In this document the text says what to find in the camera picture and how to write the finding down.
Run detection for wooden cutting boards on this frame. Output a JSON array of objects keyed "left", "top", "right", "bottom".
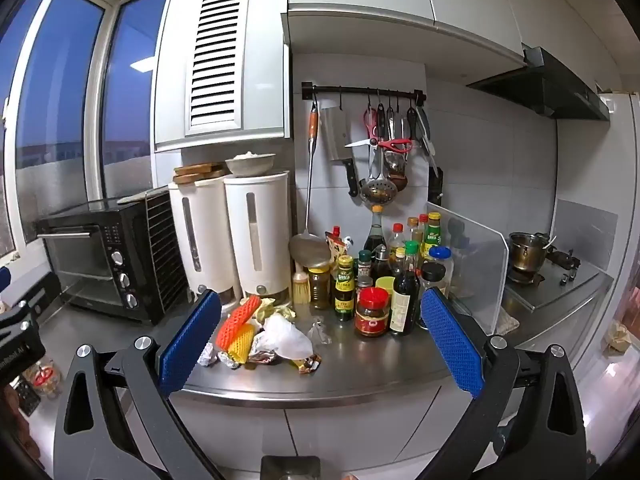
[{"left": 173, "top": 162, "right": 227, "bottom": 185}]

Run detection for black lid jar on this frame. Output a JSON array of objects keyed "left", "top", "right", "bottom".
[{"left": 420, "top": 261, "right": 447, "bottom": 302}]

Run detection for clear splash guard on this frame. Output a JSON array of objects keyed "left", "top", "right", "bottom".
[{"left": 425, "top": 202, "right": 511, "bottom": 336}]

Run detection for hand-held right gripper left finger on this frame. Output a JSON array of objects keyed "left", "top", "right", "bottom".
[{"left": 52, "top": 288, "right": 223, "bottom": 480}]

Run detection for small clear plastic wrapper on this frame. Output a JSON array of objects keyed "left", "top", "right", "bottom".
[{"left": 306, "top": 317, "right": 332, "bottom": 346}]

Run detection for steel ladle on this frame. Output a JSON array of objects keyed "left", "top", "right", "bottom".
[{"left": 385, "top": 105, "right": 409, "bottom": 182}]

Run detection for white grain dispenser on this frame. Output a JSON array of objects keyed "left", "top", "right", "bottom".
[
  {"left": 167, "top": 176, "right": 237, "bottom": 312},
  {"left": 223, "top": 170, "right": 292, "bottom": 307}
]

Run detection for black range hood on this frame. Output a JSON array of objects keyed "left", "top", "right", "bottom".
[{"left": 466, "top": 46, "right": 612, "bottom": 122}]

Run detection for steel slotted skimmer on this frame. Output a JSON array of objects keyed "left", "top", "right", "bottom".
[{"left": 359, "top": 104, "right": 399, "bottom": 207}]

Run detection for black hanging rail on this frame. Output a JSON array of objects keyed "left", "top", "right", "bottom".
[{"left": 301, "top": 81, "right": 427, "bottom": 104}]

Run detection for yellow foam fruit net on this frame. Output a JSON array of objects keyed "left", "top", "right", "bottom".
[{"left": 226, "top": 323, "right": 257, "bottom": 364}]

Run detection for steel pot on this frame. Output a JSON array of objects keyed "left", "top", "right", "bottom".
[{"left": 508, "top": 231, "right": 552, "bottom": 274}]

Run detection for red lid sauce jar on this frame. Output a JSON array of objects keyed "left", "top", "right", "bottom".
[{"left": 354, "top": 287, "right": 391, "bottom": 339}]

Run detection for red spout pouch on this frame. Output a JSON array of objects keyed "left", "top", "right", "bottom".
[{"left": 324, "top": 226, "right": 352, "bottom": 267}]

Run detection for gas stove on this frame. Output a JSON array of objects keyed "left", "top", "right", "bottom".
[{"left": 504, "top": 249, "right": 602, "bottom": 312}]

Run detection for yellow bristle brush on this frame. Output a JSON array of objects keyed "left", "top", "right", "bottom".
[{"left": 292, "top": 262, "right": 312, "bottom": 305}]

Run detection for dark sauce bottle green cap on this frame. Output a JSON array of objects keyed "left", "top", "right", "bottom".
[{"left": 388, "top": 240, "right": 422, "bottom": 337}]

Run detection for pale yellow plastic bag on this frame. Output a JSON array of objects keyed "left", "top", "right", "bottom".
[{"left": 251, "top": 297, "right": 297, "bottom": 322}]

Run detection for glass jar red contents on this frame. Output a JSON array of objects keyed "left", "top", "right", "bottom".
[{"left": 21, "top": 356, "right": 64, "bottom": 402}]

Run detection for orange foam fruit net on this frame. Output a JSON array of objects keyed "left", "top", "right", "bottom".
[{"left": 216, "top": 296, "right": 262, "bottom": 353}]

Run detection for hanging kitchen knife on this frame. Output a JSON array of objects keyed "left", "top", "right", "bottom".
[{"left": 414, "top": 104, "right": 444, "bottom": 179}]

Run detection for steel cleaver black handle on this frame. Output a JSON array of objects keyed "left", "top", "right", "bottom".
[{"left": 320, "top": 106, "right": 362, "bottom": 199}]

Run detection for blue lid jar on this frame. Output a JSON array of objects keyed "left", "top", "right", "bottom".
[{"left": 428, "top": 245, "right": 454, "bottom": 287}]

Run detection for black toaster oven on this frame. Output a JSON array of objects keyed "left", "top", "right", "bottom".
[{"left": 36, "top": 191, "right": 190, "bottom": 326}]

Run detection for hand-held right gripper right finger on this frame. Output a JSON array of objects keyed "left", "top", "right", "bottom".
[{"left": 415, "top": 287, "right": 588, "bottom": 480}]

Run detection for steel spatula wooden handle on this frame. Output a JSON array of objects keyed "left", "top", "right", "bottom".
[{"left": 288, "top": 101, "right": 334, "bottom": 269}]

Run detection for red handled scissors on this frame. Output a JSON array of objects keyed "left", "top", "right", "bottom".
[{"left": 343, "top": 137, "right": 417, "bottom": 155}]

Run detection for green label bottle yellow cap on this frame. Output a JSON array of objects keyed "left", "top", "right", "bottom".
[{"left": 333, "top": 254, "right": 357, "bottom": 322}]

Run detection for grey bowl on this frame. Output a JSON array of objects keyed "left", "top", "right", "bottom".
[{"left": 224, "top": 152, "right": 277, "bottom": 177}]

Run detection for white refrigerator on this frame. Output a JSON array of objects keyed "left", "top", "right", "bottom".
[{"left": 596, "top": 90, "right": 640, "bottom": 361}]

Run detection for oil jar yellow lid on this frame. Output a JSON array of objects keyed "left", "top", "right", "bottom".
[{"left": 308, "top": 265, "right": 332, "bottom": 310}]

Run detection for white plastic bag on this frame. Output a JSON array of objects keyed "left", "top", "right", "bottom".
[{"left": 261, "top": 313, "right": 314, "bottom": 360}]

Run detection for white red snack wrapper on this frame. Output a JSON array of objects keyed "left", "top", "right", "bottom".
[{"left": 291, "top": 353, "right": 323, "bottom": 375}]

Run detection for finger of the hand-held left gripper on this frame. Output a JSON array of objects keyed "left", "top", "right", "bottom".
[{"left": 7, "top": 271, "right": 62, "bottom": 323}]

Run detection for white upper cabinets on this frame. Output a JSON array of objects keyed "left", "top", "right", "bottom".
[{"left": 281, "top": 0, "right": 606, "bottom": 78}]

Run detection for tall dark bottle orange cap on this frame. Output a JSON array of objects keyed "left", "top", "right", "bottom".
[{"left": 363, "top": 204, "right": 389, "bottom": 257}]

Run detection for white louvered cabinet door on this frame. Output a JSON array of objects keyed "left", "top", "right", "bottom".
[{"left": 153, "top": 0, "right": 292, "bottom": 154}]

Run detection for red cap bottle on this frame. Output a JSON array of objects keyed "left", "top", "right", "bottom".
[{"left": 388, "top": 223, "right": 407, "bottom": 257}]

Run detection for window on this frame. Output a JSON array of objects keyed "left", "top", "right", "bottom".
[{"left": 0, "top": 0, "right": 173, "bottom": 261}]

